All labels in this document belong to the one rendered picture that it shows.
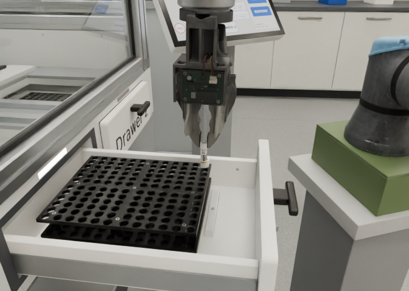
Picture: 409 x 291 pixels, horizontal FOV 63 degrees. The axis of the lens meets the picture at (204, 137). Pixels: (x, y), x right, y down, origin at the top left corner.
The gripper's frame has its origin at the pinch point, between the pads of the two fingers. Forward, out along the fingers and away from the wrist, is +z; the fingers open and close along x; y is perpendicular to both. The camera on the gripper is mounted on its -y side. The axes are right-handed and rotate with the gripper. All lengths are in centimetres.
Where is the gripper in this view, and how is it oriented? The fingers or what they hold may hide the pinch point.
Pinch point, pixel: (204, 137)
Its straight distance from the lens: 54.9
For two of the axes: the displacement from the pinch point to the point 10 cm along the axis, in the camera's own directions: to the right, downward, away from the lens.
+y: -1.3, 4.5, -8.8
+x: 9.9, 0.8, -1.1
